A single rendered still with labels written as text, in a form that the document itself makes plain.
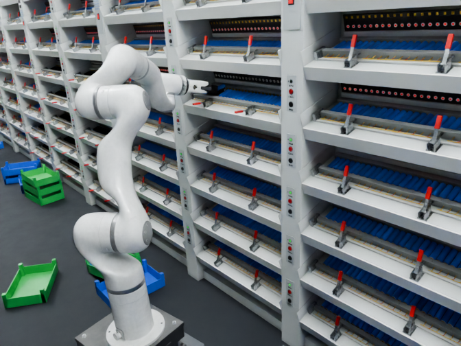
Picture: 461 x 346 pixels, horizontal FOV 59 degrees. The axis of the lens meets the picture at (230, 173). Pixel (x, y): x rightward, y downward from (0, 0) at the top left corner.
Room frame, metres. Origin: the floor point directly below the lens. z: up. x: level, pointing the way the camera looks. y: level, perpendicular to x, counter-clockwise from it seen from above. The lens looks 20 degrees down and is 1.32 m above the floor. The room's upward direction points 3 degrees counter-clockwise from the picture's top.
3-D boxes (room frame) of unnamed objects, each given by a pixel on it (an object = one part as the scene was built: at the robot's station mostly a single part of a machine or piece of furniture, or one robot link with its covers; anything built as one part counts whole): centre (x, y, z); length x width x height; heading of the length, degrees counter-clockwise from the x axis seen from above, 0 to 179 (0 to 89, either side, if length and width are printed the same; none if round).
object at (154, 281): (1.82, 0.56, 0.04); 0.30 x 0.20 x 0.08; 130
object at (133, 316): (1.08, 0.34, 0.47); 0.19 x 0.19 x 0.18
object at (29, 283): (1.88, 1.10, 0.04); 0.30 x 0.20 x 0.08; 10
